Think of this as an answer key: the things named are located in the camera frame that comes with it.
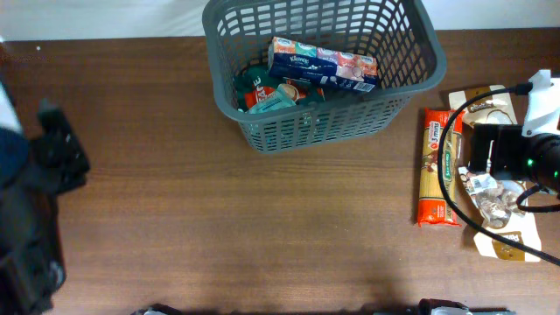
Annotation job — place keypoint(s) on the right gripper black-white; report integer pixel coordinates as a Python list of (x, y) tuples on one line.
[(494, 151)]

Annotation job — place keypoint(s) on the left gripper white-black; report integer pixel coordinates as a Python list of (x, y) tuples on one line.
[(61, 146)]

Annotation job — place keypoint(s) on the green Nescafe coffee bag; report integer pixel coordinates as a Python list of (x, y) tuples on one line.
[(256, 76)]

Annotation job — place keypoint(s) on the blue Kleenex tissue multipack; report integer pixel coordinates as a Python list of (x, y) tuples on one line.
[(320, 66)]

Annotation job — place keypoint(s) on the mint toilet wipes pack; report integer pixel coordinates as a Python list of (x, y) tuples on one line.
[(265, 99)]

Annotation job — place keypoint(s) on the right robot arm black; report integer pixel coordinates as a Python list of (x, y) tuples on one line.
[(527, 151)]

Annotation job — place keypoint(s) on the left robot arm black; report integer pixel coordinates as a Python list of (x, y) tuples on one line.
[(34, 173)]

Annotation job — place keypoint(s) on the beige snack pouch upper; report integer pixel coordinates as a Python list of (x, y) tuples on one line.
[(494, 109)]

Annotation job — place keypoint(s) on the beige snack pouch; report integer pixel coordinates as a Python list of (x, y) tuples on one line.
[(494, 109), (496, 202)]

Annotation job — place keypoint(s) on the beige snack pouch lower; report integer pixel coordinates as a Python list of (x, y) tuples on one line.
[(496, 202)]

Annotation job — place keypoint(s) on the dark device bottom edge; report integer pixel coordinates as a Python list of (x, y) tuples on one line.
[(446, 307)]

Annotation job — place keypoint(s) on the dark device bottom left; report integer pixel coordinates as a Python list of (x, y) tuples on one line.
[(157, 309)]

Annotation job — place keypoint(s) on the grey plastic lattice basket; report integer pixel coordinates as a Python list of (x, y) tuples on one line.
[(398, 33)]

